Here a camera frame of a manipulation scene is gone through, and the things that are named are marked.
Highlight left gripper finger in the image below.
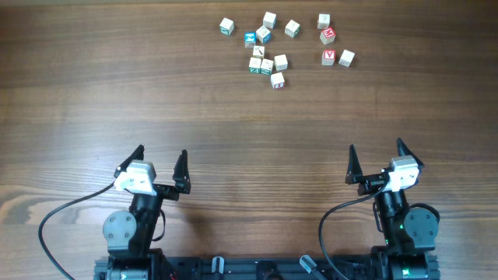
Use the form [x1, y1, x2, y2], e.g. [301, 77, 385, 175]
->
[172, 149, 191, 194]
[114, 145, 145, 178]

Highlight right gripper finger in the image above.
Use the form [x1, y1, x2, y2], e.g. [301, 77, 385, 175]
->
[396, 138, 425, 170]
[345, 145, 363, 184]

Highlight green envelope block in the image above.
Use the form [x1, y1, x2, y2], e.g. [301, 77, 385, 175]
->
[249, 57, 262, 74]

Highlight plain wooden block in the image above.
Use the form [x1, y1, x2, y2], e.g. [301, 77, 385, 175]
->
[274, 54, 288, 72]

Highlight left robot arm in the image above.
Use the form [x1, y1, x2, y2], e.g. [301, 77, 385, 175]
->
[93, 145, 191, 280]

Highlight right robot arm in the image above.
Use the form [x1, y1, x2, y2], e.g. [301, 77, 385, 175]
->
[345, 138, 440, 280]

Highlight plain block far right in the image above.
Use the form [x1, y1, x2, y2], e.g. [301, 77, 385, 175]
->
[338, 50, 355, 67]

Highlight red A block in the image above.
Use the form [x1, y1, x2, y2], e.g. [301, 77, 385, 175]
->
[321, 50, 336, 66]

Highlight red-edged bottom block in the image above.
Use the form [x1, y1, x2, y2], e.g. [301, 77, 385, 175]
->
[270, 72, 285, 89]

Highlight red M block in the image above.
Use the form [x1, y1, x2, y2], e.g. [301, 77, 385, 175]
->
[320, 26, 336, 45]

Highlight yellow hammer block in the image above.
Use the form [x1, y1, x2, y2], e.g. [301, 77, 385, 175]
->
[252, 45, 265, 58]

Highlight plain block top right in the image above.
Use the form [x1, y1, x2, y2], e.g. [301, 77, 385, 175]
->
[317, 13, 331, 30]

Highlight blue letter block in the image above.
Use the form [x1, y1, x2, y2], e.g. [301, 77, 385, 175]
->
[244, 32, 257, 48]

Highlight green-edged block top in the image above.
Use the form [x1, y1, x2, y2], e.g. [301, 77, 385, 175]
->
[285, 19, 300, 38]

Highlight blue-edged round-symbol block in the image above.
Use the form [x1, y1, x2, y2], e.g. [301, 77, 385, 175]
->
[256, 26, 272, 44]

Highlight plain block top centre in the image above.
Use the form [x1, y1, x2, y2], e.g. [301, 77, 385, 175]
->
[263, 12, 277, 29]

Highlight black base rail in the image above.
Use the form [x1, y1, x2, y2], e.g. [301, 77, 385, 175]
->
[93, 253, 441, 280]

